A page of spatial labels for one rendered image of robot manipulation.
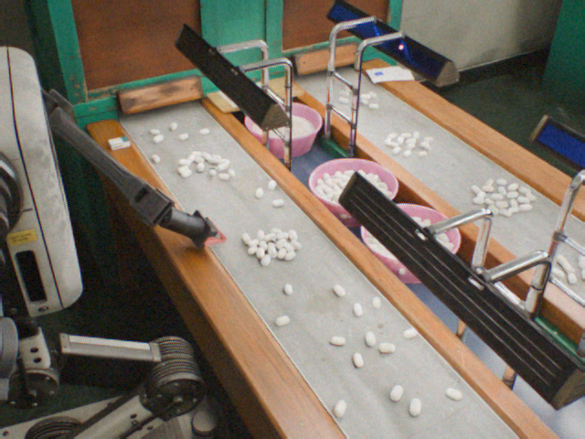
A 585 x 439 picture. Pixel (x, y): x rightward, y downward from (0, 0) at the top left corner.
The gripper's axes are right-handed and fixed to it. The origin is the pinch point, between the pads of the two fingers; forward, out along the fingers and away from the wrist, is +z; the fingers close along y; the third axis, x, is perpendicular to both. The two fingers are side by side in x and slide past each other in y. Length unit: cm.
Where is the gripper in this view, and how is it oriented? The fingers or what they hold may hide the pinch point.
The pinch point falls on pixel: (223, 239)
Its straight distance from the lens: 179.1
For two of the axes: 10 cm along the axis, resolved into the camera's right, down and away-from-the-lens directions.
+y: -4.8, -5.2, 7.1
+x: -5.7, 8.0, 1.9
